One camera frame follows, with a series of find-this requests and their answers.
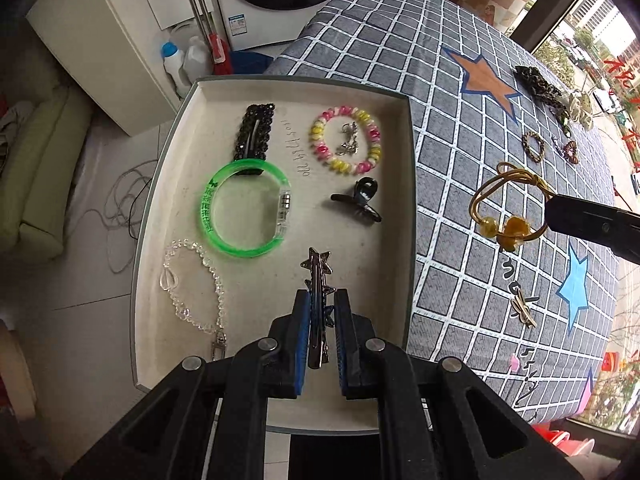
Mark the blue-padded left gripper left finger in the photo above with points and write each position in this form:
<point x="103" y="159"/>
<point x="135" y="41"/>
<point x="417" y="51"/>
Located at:
<point x="287" y="367"/>

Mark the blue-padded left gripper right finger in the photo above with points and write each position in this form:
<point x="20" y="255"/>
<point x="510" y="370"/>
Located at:
<point x="352" y="331"/>

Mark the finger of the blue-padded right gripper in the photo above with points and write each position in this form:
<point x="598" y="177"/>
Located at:
<point x="607" y="226"/>

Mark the silver star hair clip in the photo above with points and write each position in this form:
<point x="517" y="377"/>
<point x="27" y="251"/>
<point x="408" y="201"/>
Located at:
<point x="318" y="267"/>

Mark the black claw hair clip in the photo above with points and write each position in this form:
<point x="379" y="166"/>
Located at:
<point x="362" y="193"/>

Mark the green translucent bangle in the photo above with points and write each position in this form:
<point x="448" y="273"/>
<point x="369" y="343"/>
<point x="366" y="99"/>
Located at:
<point x="245" y="208"/>

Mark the small silver charm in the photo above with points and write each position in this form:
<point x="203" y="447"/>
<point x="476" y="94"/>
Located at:
<point x="350" y="145"/>

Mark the beige jewelry tray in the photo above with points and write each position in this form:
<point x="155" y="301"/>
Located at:
<point x="184" y="284"/>

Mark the light blue star patch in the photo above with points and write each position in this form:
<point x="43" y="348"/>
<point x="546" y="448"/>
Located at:
<point x="573" y="289"/>

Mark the green leaf hair clip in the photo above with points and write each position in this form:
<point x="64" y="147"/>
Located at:
<point x="562" y="116"/>

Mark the cream polka dot scrunchie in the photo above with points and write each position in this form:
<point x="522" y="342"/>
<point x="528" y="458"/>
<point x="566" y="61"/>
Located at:
<point x="580" y="110"/>

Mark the grey checked tablecloth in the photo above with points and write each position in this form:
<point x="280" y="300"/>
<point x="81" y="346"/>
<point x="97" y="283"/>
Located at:
<point x="481" y="184"/>

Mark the leopard print scrunchie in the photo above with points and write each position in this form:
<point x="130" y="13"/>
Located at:
<point x="540" y="89"/>

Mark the black beaded hair clip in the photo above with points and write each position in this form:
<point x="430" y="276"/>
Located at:
<point x="254" y="132"/>

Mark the orange star patch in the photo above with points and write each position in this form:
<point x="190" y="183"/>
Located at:
<point x="480" y="78"/>

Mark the red plastic basin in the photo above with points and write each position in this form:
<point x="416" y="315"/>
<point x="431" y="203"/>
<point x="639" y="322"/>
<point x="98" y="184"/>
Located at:
<point x="562" y="440"/>

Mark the white plastic jug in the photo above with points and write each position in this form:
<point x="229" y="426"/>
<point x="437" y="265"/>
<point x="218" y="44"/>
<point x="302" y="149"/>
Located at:
<point x="197" y="61"/>

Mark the blue capped detergent bottle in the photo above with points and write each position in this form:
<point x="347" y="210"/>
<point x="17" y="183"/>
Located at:
<point x="173" y="59"/>

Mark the white cabinet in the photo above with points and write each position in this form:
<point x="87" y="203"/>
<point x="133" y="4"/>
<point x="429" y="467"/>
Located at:
<point x="111" y="48"/>

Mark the red handled mop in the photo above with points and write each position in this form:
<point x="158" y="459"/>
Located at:
<point x="219" y="51"/>

